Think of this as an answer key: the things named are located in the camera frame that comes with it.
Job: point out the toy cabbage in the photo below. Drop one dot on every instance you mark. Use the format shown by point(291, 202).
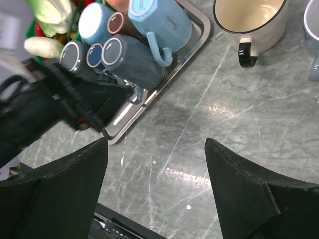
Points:
point(53, 16)

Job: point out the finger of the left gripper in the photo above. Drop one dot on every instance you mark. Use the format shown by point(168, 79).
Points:
point(104, 97)

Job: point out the toy white radish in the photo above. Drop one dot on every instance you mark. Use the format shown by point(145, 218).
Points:
point(43, 47)

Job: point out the cream mug black handle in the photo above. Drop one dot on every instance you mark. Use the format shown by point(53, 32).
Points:
point(251, 26)

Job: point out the maroon mug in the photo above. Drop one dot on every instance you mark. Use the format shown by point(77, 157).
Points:
point(119, 23)

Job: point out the toy red chili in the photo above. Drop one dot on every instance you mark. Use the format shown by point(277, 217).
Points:
point(38, 30)

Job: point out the light blue white-bottom mug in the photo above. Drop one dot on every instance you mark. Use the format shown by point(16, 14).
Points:
point(92, 24)

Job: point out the dark grey mug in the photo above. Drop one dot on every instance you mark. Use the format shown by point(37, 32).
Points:
point(73, 58)

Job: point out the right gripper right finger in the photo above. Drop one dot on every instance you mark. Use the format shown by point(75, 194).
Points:
point(256, 203)

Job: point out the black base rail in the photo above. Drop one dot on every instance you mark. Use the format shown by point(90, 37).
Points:
point(108, 224)

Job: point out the grey blue faceted mug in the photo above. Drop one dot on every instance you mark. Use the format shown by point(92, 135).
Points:
point(129, 59)

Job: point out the green plastic basket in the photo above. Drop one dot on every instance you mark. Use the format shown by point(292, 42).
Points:
point(73, 28)

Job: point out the pink mug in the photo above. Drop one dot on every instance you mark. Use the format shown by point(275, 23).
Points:
point(119, 5)

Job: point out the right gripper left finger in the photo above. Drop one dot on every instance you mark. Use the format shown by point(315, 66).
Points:
point(56, 200)

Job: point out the steel tray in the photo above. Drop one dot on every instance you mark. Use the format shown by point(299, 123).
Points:
point(129, 113)

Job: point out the white mug blue text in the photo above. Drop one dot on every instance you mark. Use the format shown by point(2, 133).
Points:
point(311, 37)

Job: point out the light blue faceted mug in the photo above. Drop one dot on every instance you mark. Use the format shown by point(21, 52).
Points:
point(165, 25)

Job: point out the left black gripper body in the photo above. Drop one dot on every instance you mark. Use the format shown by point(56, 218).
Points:
point(51, 95)

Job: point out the dark blue mug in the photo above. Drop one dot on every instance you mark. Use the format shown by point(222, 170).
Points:
point(94, 58)

